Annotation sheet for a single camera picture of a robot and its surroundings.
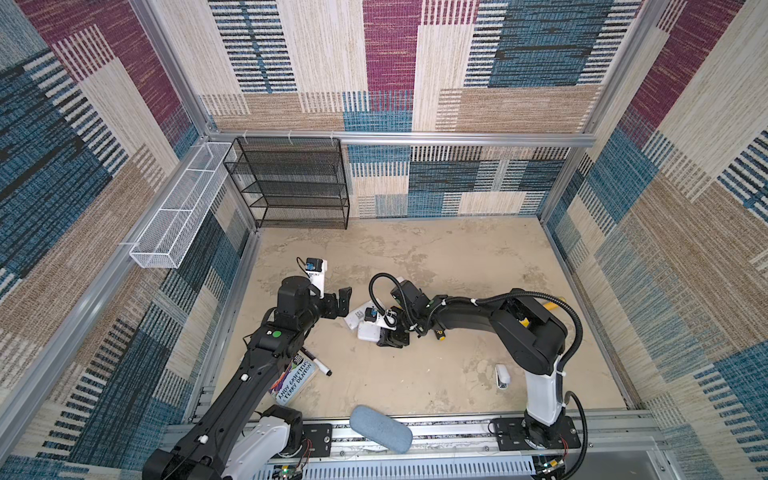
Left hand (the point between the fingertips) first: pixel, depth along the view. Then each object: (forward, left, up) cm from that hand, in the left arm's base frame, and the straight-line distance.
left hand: (335, 283), depth 79 cm
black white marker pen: (-14, +6, -19) cm, 24 cm away
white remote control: (0, -4, -18) cm, 18 cm away
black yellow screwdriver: (-7, -29, -18) cm, 35 cm away
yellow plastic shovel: (-19, -39, +15) cm, 46 cm away
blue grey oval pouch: (-31, -12, -17) cm, 37 cm away
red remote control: (-7, -8, -15) cm, 18 cm away
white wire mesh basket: (+3, +38, +14) cm, 41 cm away
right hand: (-5, -13, -20) cm, 25 cm away
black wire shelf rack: (+45, +16, -1) cm, 48 cm away
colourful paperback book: (-19, +12, -18) cm, 29 cm away
